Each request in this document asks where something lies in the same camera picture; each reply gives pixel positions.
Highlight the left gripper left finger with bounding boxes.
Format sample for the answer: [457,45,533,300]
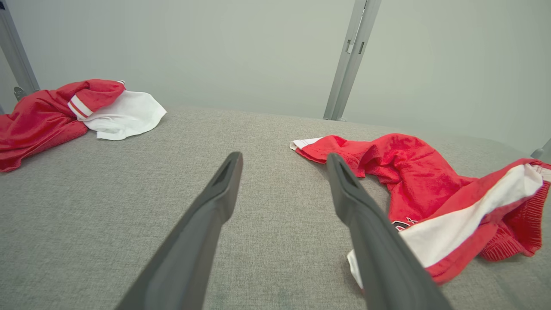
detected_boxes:
[116,152,244,310]

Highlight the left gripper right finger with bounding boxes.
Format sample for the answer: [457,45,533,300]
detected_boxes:
[326,153,452,310]

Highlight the red shorts with white stripe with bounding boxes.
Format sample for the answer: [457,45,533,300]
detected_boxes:
[290,133,551,290]

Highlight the red jersey with white sleeves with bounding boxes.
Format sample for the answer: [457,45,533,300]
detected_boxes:
[0,79,167,173]

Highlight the grey metal post with bracket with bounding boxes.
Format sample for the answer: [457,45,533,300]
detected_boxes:
[323,0,382,122]

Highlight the grey metal frame with caster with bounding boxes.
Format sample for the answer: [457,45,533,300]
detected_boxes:
[0,0,40,115]

